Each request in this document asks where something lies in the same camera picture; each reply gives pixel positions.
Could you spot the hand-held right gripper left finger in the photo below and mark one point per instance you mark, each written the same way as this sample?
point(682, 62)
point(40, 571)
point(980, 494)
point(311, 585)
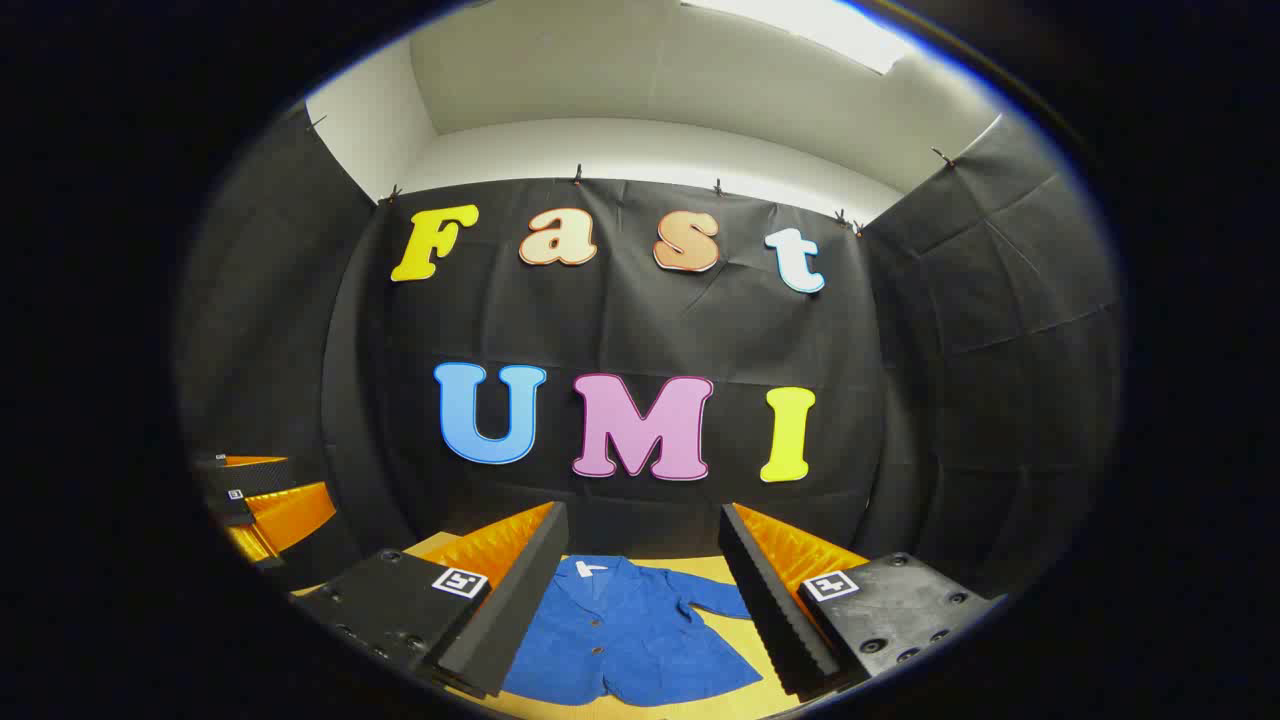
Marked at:
point(520, 600)

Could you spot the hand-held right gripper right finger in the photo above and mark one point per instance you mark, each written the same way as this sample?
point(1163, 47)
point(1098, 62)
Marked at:
point(765, 600)

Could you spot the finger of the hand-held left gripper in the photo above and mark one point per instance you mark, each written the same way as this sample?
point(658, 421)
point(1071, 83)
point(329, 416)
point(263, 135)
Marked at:
point(255, 475)
point(290, 515)

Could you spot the black backdrop cloth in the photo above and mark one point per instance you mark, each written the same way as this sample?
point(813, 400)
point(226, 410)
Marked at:
point(640, 320)

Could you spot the row of black cloth clips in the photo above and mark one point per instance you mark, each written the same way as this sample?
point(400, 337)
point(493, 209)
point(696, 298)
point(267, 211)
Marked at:
point(578, 176)

